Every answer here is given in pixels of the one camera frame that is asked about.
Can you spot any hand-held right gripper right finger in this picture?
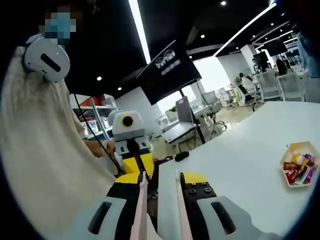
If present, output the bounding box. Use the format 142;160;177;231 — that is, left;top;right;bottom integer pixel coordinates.
179;171;253;240

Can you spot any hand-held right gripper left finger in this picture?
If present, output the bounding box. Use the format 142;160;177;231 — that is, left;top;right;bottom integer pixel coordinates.
82;171;143;240

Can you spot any cream hexagonal container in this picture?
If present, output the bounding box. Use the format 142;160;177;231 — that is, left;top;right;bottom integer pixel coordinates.
279;141;318;188

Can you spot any red food snack bar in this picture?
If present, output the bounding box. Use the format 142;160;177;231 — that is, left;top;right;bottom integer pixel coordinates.
286;169;305;183

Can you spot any clear orange food packet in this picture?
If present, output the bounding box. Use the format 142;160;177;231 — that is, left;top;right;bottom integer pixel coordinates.
291;153;307;166

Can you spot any purple food candy packet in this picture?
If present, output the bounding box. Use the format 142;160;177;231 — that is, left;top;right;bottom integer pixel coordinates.
304;168;317;185
304;153;316;166

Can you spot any person's left hand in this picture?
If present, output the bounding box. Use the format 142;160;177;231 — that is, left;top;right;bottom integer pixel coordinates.
106;141;126;176

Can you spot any white storage shelf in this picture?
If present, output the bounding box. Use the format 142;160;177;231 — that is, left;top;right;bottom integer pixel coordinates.
72;93;118;141

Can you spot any black computer mouse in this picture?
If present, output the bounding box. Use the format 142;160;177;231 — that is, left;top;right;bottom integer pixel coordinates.
174;151;190;162

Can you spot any grey laptop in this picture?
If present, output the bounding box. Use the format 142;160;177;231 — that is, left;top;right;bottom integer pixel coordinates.
161;96;198;145

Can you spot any large black monitor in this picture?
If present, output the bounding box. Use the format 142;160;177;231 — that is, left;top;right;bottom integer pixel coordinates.
136;39;203;106

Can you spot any white office desk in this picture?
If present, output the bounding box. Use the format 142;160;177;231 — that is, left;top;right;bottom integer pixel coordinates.
157;104;226;141

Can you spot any long white ceiling light strip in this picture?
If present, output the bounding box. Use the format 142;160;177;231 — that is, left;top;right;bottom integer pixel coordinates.
127;0;152;65
214;2;278;57

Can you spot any white chest device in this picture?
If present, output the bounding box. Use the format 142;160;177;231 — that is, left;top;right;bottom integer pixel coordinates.
21;34;71;84

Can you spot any row of white office chairs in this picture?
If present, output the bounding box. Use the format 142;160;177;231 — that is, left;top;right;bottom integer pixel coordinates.
199;68;307;126

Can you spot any black desk monitor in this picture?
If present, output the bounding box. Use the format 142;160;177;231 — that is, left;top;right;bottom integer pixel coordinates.
254;51;270;68

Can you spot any dark hanging monitor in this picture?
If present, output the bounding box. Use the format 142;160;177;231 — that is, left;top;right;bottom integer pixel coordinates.
264;39;288;55

